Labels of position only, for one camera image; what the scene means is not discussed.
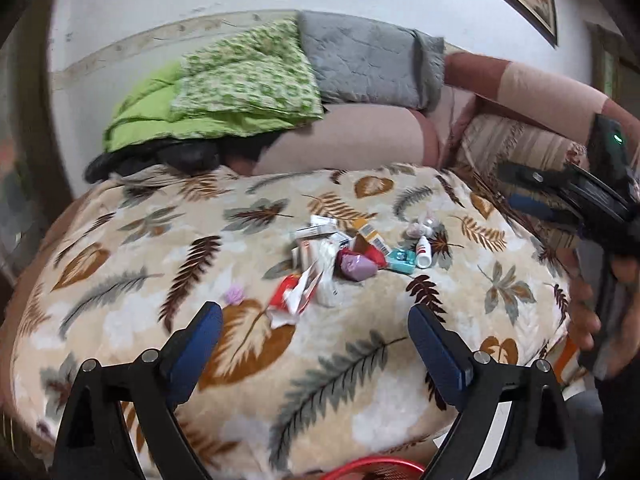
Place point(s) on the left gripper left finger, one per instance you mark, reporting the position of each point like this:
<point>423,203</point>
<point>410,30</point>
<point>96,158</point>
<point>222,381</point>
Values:
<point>93,440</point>

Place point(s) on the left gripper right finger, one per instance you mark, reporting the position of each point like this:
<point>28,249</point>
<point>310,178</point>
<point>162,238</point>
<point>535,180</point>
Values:
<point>537,441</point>

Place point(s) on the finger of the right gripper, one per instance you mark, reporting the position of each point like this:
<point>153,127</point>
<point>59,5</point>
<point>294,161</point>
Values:
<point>571,185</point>
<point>558,217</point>

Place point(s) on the clear plastic bag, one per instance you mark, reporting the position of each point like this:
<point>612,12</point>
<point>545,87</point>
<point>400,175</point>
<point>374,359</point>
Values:
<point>423,226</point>

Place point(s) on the small white bottle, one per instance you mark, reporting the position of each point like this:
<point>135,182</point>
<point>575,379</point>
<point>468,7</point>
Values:
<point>424,257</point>

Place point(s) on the teal small box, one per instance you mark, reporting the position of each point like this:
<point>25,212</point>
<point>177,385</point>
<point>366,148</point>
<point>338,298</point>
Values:
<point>401,261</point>

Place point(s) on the orange cardboard box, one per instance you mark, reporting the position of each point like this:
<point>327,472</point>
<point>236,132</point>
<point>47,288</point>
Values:
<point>371,235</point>

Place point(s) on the dark red foil wrapper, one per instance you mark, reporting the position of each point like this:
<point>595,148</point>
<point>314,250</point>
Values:
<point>359,260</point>

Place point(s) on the small pink wrapper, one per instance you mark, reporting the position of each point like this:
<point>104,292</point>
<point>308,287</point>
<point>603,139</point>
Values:
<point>235,294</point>

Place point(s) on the white plastic bag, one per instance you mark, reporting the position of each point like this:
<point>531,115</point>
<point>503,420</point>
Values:
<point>323,256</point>

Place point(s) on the red snack wrapper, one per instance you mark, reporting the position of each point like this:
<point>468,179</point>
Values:
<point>291,298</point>

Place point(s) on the red mesh trash basket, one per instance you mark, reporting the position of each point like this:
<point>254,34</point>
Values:
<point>377,467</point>

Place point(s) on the person's right hand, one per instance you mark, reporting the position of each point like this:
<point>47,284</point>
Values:
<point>584,324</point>

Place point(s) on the pink sofa backrest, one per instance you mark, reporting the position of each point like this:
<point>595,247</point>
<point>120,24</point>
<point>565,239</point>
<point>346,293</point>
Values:
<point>559,104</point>

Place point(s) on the striped sofa back cushion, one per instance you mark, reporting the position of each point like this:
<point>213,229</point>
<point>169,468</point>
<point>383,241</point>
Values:
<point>492,139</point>

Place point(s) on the pink sofa armrest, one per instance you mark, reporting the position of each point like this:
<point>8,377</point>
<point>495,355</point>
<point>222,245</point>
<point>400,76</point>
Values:
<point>349,137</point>

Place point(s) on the grey quilted pillow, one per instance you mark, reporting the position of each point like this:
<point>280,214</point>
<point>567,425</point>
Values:
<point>357,60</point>

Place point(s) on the leaf-pattern fleece blanket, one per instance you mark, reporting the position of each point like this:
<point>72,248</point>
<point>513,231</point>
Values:
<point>132,262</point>

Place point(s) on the white tube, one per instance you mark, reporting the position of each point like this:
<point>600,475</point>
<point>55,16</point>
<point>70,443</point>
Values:
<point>315,231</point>

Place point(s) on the black jacket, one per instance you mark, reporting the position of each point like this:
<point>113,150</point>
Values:
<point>191,156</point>

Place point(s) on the green patterned quilt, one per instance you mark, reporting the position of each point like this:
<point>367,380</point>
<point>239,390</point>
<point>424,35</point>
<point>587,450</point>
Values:
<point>254,82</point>

